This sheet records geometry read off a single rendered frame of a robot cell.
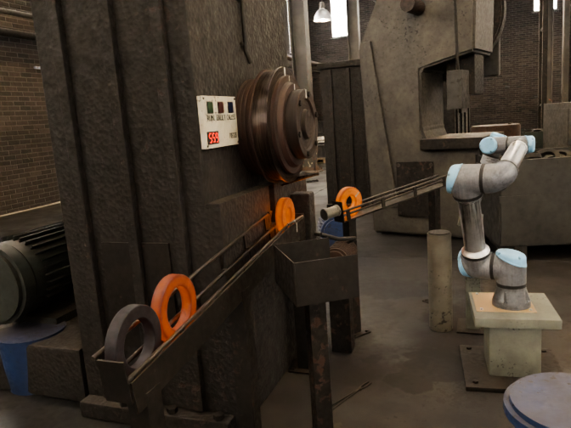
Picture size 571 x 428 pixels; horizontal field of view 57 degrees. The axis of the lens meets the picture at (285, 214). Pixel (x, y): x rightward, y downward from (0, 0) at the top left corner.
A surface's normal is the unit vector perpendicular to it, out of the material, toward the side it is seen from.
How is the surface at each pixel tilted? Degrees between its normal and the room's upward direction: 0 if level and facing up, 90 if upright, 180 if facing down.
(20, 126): 90
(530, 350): 90
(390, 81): 90
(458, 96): 90
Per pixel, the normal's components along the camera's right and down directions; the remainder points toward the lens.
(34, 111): 0.94, 0.00
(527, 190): -0.09, 0.18
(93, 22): -0.34, 0.19
